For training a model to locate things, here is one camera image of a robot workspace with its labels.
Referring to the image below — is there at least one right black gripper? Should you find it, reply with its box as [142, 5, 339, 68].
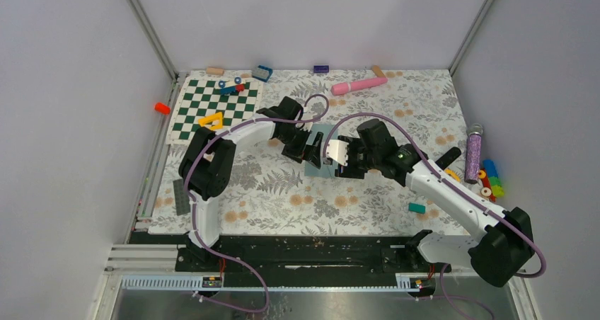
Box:
[335, 135, 381, 181]

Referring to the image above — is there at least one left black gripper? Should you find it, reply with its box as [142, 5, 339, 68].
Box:
[277, 127, 323, 169]

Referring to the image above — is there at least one teal green envelope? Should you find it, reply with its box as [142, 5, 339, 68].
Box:
[304, 124, 338, 178]

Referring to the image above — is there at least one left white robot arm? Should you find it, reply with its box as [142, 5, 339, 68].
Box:
[178, 96, 323, 271]

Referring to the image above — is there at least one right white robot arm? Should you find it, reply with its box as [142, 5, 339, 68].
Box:
[323, 118, 539, 287]

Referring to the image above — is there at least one floral patterned table mat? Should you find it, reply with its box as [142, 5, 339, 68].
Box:
[151, 69, 494, 238]

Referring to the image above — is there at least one pink marker pen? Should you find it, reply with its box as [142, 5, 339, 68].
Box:
[331, 77, 388, 96]

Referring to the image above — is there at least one teal small block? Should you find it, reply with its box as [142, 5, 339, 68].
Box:
[408, 202, 427, 215]

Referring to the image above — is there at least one beige wooden cylinder right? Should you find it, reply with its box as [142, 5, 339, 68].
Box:
[371, 65, 386, 78]

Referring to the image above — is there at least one beige wooden cylinder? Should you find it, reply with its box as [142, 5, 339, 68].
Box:
[371, 65, 386, 78]
[205, 67, 225, 76]

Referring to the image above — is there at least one purple lego brick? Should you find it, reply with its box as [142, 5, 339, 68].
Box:
[313, 65, 330, 74]

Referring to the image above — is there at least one blue grey lego brick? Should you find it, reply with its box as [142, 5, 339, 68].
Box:
[251, 65, 273, 83]

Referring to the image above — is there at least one purple glitter microphone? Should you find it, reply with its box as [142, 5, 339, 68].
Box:
[464, 123, 483, 184]

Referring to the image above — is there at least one blue red toy car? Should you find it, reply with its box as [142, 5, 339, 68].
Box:
[217, 76, 246, 96]

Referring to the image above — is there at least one colourful stacked block toy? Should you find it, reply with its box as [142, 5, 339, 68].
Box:
[478, 159, 504, 202]

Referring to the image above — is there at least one green white chessboard mat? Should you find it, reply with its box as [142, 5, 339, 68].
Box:
[165, 75, 263, 145]

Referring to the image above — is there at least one beige wooden cylinder left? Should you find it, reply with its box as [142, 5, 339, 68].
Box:
[205, 67, 225, 76]

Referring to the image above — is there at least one dark grey lego baseplate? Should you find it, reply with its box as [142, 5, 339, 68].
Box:
[173, 178, 190, 216]

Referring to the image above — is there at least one red cylinder block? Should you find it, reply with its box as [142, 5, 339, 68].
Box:
[154, 102, 171, 115]

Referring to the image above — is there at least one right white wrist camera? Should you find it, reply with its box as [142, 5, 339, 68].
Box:
[325, 139, 350, 166]

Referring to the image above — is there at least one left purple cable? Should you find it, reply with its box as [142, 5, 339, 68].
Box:
[183, 93, 330, 313]

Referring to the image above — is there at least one purple cable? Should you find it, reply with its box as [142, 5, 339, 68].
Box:
[183, 93, 330, 313]
[323, 112, 548, 280]

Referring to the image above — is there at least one yellow ring toy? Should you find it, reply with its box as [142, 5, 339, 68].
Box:
[444, 168, 461, 182]

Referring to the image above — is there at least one yellow triangle frame toy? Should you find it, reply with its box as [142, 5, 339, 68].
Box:
[198, 112, 224, 131]

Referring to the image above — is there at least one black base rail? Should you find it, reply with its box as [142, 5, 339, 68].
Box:
[175, 235, 444, 288]

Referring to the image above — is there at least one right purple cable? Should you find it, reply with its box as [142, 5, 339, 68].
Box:
[323, 112, 548, 280]

